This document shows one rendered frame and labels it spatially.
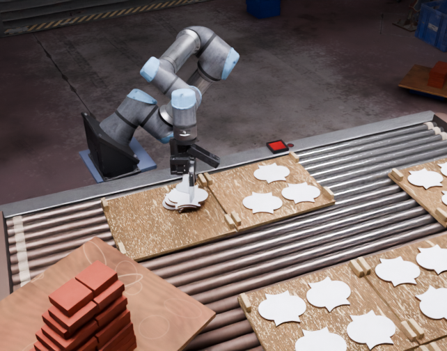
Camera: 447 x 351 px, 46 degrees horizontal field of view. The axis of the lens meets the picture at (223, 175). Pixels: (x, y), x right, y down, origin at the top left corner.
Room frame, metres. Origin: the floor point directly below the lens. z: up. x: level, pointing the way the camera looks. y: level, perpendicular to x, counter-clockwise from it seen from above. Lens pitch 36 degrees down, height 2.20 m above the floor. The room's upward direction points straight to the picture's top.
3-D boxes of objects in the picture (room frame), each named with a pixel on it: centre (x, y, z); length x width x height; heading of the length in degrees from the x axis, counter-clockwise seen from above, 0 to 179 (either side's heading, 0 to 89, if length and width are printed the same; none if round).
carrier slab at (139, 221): (1.50, 0.21, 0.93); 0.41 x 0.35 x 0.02; 113
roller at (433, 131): (1.80, -0.12, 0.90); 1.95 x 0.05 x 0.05; 112
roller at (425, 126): (1.85, -0.11, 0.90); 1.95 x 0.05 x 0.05; 112
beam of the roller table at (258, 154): (1.92, -0.08, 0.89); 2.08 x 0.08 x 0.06; 112
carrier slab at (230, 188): (1.67, -0.17, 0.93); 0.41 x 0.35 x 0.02; 113
